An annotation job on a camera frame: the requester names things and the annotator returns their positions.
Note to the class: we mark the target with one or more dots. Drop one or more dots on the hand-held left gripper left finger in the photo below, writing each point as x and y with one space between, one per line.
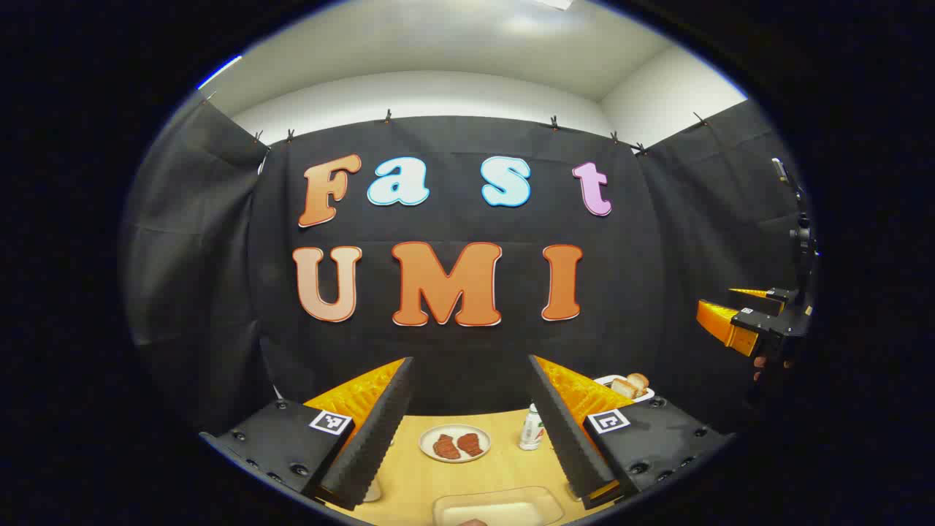
380 438

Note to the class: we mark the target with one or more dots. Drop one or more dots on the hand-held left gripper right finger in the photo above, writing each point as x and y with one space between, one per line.
562 438

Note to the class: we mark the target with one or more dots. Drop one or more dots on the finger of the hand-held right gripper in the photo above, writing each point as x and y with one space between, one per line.
760 321
774 294

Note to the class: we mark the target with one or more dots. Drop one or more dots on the clear container of rice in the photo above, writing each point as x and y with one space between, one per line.
497 508

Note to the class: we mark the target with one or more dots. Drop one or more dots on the white drink bottle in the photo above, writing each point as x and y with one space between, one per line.
532 431

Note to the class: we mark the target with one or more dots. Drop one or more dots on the brown meat piece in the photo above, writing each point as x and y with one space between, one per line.
446 446
471 443

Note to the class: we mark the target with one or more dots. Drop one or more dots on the white round plate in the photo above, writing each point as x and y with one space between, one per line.
454 429

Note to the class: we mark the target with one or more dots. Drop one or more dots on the toast bread slice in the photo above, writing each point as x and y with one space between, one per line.
640 380
623 387

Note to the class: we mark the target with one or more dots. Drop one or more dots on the white toaster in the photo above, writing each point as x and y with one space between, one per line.
646 396

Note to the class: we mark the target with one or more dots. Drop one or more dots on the black backdrop cloth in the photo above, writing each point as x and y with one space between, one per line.
467 365

